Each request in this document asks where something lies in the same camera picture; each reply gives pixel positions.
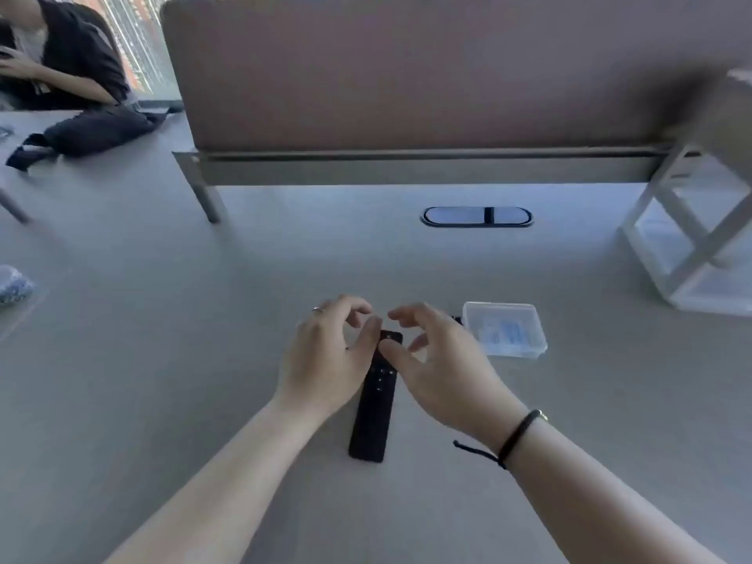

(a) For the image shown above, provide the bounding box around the person's left hand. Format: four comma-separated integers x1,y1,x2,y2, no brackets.
273,296,384,423

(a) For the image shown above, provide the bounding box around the person's right hand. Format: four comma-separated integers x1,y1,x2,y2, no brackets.
378,303,531,452

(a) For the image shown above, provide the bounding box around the black remote control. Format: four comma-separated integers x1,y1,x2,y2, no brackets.
348,330,404,464

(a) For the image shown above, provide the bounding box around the person's right forearm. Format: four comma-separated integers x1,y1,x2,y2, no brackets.
499,412,730,564

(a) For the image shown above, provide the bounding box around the person's left forearm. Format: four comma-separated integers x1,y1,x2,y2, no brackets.
105,398,331,564

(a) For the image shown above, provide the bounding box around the clear plastic box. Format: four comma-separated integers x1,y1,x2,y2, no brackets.
462,301,549,360

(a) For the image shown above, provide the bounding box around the brown desk divider panel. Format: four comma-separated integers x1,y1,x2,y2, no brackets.
159,0,752,154

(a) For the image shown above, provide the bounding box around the black fabric bag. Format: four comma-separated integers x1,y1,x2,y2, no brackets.
5,104,184,172

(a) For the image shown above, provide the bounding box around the blue white patterned pouch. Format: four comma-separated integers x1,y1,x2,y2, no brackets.
0,264,38,309

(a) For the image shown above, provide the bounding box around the black cord bracelet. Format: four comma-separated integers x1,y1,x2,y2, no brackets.
452,409,548,471

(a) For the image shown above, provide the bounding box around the oval desk cable grommet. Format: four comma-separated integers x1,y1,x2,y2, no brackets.
420,206,534,229

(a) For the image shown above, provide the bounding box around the grey metal divider bracket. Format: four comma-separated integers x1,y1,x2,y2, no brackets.
172,144,678,225

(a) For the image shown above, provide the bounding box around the white frame stand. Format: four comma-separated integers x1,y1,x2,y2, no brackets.
619,69,752,319

